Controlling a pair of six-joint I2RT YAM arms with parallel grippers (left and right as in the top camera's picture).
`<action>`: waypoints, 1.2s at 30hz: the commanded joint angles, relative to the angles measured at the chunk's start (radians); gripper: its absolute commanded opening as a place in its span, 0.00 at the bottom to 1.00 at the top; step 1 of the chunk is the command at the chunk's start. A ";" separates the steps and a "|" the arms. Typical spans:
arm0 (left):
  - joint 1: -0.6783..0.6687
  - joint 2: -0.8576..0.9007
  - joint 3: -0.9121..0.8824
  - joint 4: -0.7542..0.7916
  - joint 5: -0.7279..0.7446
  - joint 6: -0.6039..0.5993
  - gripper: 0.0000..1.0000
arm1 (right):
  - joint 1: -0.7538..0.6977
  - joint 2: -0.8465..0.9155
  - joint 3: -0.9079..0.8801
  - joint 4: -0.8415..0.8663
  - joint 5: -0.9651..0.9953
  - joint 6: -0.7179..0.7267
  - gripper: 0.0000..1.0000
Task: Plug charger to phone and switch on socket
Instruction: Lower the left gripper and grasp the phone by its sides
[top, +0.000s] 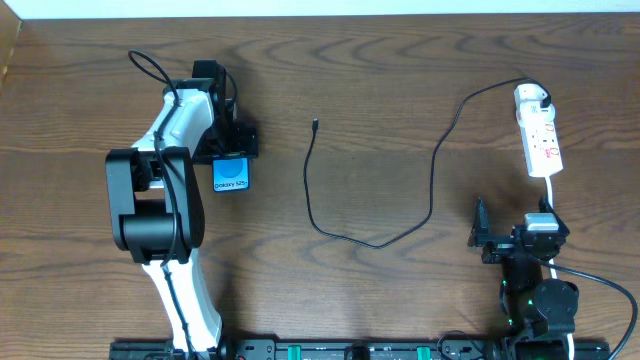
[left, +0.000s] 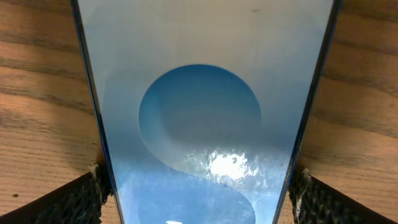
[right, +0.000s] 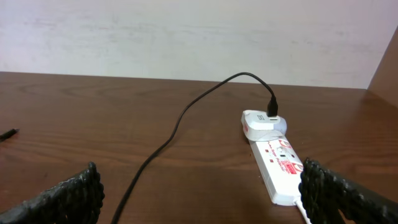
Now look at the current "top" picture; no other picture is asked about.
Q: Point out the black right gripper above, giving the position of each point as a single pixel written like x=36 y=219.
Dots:
x=503 y=241

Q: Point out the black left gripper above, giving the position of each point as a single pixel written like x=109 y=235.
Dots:
x=242 y=143

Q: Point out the blue Galaxy smartphone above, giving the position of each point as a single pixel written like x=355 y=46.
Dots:
x=230 y=175

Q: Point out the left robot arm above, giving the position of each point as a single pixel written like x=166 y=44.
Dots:
x=156 y=209

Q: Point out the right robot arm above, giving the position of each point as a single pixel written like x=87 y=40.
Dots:
x=541 y=310

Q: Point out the white USB charger plug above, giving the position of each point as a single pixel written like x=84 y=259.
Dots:
x=532 y=92

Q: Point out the white power strip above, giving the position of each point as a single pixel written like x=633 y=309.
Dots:
x=539 y=137

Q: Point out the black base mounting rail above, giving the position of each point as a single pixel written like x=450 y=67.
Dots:
x=268 y=349

